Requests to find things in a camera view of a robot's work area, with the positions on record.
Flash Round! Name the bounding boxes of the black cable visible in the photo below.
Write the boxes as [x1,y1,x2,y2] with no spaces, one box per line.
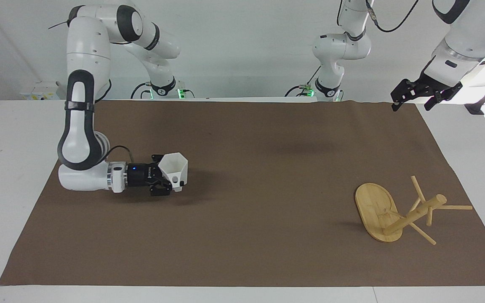
[107,145,133,165]
[285,67,322,98]
[131,82,152,100]
[365,0,421,33]

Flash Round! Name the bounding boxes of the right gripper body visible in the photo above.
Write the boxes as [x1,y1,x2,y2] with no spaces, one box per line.
[126,162,162,189]

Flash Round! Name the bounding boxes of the wooden cup rack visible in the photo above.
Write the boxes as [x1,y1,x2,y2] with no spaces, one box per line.
[354,175,473,246]

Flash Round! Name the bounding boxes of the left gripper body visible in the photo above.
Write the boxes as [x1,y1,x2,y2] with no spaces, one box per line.
[414,72,454,95]

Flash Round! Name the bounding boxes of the white angular cup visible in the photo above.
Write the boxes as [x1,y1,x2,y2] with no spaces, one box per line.
[159,152,189,193]

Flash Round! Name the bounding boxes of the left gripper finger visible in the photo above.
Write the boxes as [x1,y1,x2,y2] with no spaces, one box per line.
[390,78,420,112]
[424,82,464,111]

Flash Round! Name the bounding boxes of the white socket box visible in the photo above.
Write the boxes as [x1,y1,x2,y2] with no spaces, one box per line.
[19,81,61,101]

